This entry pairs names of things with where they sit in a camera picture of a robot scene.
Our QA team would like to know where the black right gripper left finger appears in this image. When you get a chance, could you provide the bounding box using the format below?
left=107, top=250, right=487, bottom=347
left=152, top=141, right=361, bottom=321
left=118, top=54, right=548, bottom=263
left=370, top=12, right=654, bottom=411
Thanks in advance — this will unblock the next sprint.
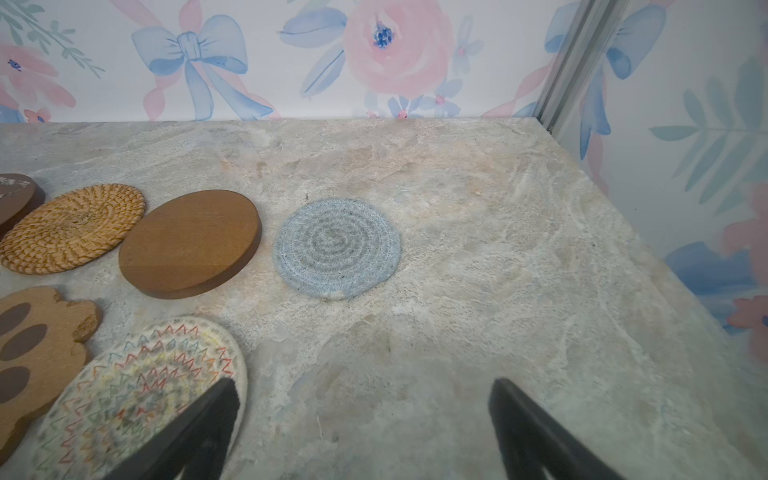
left=106, top=378, right=240, bottom=479

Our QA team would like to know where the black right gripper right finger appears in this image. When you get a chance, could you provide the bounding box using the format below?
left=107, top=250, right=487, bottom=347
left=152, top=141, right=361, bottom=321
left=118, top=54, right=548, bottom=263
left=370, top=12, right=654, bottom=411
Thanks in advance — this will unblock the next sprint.
left=488, top=378, right=621, bottom=480

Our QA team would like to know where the cork paw print coaster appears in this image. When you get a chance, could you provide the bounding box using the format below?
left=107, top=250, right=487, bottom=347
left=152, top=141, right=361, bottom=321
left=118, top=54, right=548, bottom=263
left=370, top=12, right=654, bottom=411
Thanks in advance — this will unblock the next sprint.
left=1, top=286, right=102, bottom=462

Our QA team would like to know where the plain round wooden coaster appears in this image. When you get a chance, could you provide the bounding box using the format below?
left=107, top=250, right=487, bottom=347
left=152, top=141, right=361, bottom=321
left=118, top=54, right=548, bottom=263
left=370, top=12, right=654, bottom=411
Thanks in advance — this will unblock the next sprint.
left=118, top=190, right=263, bottom=299

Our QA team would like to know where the grey woven round coaster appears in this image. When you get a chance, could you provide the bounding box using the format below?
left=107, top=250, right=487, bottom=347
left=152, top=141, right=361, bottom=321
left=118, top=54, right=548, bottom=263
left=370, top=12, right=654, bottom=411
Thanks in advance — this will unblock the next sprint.
left=273, top=198, right=402, bottom=300

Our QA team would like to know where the woven rattan round coaster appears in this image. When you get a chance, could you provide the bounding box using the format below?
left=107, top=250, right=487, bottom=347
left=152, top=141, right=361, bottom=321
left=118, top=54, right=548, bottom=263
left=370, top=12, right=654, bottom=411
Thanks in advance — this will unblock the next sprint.
left=1, top=184, right=146, bottom=275

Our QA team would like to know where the dark glossy wooden round coaster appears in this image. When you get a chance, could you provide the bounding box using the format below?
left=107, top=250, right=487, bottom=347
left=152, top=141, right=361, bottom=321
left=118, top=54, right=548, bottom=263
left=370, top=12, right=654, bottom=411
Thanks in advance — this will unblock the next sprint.
left=0, top=173, right=46, bottom=237

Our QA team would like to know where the aluminium frame post right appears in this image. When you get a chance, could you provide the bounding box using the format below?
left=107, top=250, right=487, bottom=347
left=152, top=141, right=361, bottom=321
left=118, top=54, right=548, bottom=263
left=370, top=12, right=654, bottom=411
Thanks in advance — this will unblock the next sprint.
left=533, top=0, right=629, bottom=137

